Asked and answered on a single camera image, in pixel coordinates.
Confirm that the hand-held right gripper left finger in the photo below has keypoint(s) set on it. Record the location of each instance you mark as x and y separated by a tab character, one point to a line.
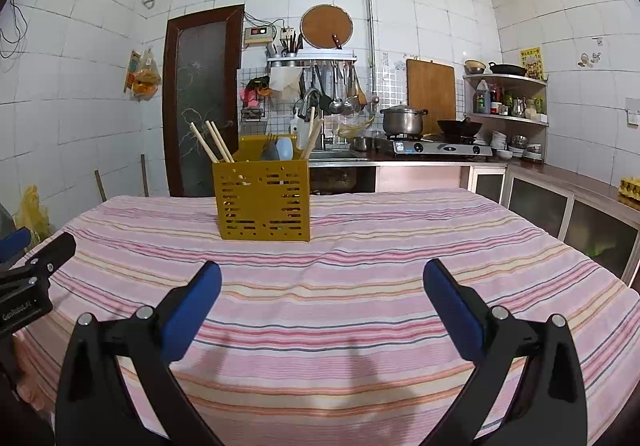
192	316

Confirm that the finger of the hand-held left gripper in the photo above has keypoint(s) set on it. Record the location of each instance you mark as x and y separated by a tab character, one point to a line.
12	243
55	253

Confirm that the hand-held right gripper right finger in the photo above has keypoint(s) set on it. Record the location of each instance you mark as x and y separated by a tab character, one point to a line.
452	311

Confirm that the yellow perforated utensil holder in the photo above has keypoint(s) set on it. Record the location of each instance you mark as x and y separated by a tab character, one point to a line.
260	196

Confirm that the light blue spoon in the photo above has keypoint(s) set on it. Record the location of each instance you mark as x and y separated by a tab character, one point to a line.
284	149

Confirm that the row of hanging kitchen utensils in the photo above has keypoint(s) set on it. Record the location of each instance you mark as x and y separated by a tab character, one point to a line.
340	91

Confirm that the crumpled yellow plastic bag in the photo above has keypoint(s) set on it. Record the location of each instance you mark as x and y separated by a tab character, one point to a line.
32	216

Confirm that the wooden stick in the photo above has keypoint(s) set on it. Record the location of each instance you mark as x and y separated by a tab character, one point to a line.
101	185

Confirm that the pink striped tablecloth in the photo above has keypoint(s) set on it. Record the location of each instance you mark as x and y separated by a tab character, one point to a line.
375	276

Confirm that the steel gas stove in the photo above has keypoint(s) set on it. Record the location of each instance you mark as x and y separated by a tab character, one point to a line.
440	149

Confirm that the stack of white bowls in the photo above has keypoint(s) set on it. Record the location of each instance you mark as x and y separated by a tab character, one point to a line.
499	141

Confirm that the black wok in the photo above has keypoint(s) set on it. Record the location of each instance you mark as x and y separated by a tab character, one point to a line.
459	129

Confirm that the steel cooking pot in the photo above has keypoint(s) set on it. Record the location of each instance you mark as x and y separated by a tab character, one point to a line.
402	122

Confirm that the hanging yellow plastic bag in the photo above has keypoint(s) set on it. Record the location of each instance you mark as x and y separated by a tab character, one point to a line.
146	79

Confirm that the white corner shelf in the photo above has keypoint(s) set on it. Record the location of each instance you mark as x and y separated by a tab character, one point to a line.
500	118

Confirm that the large oil bottle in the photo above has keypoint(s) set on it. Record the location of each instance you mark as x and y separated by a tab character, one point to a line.
482	101

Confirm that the white soap bottle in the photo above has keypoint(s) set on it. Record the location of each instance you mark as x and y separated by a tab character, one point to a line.
300	131

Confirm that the yellow egg tray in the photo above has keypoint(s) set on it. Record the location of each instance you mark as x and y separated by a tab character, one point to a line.
630	187

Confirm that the rectangular wooden cutting board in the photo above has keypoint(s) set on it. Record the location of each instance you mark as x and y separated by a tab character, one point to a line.
431	89

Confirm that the metal bowl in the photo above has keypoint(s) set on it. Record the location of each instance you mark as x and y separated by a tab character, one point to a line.
475	66

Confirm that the black frying pan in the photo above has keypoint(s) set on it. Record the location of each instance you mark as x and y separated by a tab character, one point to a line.
507	70

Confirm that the white hanging cloth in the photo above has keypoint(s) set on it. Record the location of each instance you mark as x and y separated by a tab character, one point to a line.
285	81

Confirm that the round wooden board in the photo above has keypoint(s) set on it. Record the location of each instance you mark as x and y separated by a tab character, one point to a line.
325	26

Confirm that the yellow wall poster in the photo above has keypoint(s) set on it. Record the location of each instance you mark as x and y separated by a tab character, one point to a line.
531	64

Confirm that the white wall socket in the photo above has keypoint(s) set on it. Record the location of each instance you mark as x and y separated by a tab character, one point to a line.
633	116

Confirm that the metal wall utensil rack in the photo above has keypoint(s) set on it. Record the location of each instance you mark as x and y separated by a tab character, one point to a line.
310	59

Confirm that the wall sticker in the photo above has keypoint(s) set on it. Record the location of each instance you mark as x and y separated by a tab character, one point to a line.
584	60

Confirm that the wall controller box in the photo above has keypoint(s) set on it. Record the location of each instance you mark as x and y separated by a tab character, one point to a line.
259	35

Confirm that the metal wall pipe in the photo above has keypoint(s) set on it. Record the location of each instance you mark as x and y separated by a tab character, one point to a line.
368	1

